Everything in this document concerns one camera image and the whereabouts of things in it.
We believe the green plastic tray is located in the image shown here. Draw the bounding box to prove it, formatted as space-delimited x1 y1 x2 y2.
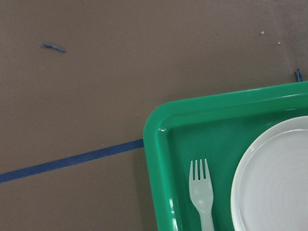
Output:
143 82 308 231

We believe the white round plate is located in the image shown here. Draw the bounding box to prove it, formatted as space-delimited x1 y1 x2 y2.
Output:
231 116 308 231

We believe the pale green plastic fork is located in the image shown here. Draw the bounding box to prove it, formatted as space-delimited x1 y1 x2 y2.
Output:
189 159 214 231

